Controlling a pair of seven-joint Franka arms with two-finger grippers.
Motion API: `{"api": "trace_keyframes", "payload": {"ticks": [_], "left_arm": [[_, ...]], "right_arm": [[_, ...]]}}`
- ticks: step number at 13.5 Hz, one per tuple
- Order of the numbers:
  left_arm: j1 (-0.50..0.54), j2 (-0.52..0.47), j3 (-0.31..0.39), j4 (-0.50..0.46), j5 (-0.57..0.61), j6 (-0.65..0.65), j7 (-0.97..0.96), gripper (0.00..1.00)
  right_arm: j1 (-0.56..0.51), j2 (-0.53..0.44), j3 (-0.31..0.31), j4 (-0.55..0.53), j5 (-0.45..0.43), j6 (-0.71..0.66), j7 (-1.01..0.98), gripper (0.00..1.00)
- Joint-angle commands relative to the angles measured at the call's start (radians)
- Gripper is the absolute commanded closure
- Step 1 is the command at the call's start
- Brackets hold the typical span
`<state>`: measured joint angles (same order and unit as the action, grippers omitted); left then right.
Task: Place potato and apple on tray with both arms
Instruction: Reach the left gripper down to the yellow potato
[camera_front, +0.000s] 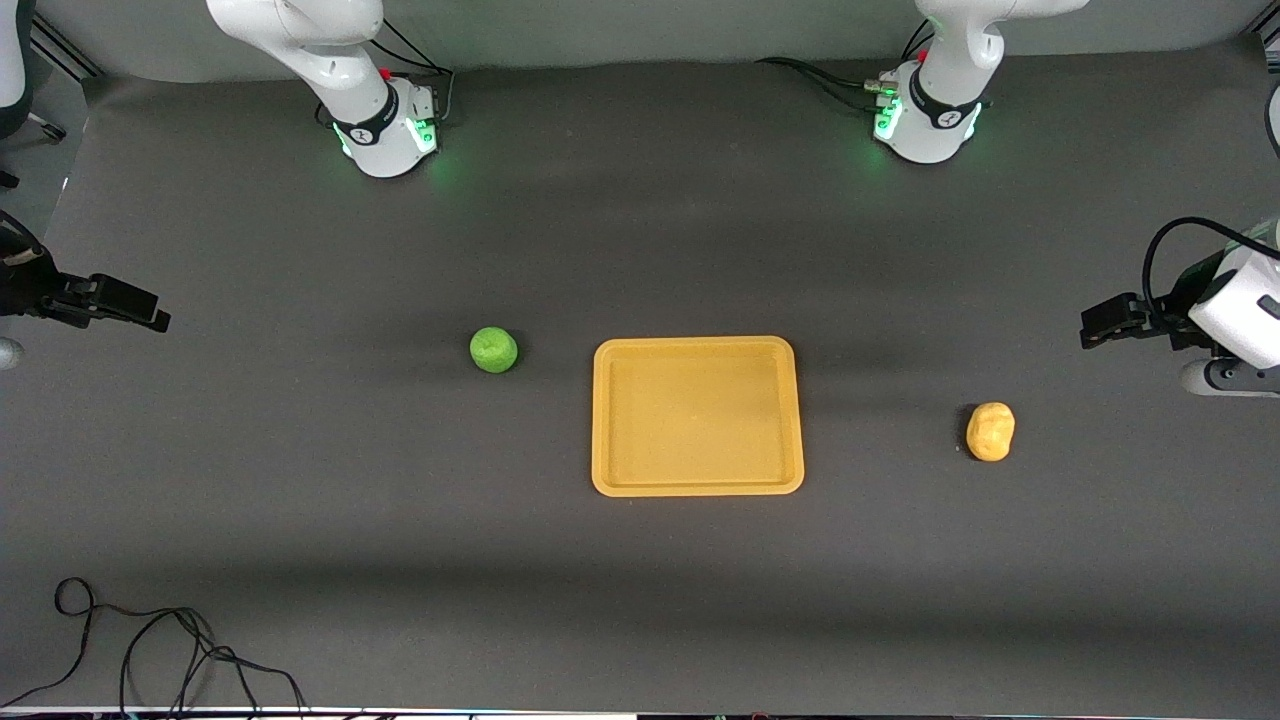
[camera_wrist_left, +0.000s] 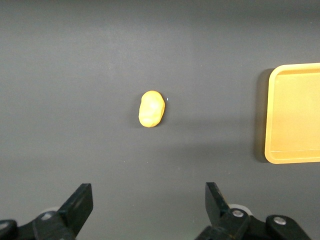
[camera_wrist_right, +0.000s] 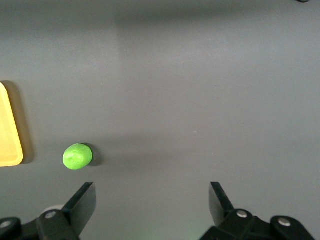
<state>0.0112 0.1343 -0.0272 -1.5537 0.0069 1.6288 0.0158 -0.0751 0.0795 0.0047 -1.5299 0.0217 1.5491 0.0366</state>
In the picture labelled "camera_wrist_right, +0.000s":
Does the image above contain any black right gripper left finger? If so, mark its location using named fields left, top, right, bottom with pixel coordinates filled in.
left=36, top=181, right=97, bottom=240

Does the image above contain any green apple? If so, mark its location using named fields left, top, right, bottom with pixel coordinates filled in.
left=62, top=142, right=94, bottom=171

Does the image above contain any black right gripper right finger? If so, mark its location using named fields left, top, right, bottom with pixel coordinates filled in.
left=201, top=181, right=273, bottom=240

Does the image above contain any yellow plastic tray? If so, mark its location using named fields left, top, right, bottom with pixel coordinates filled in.
left=0, top=81, right=24, bottom=168

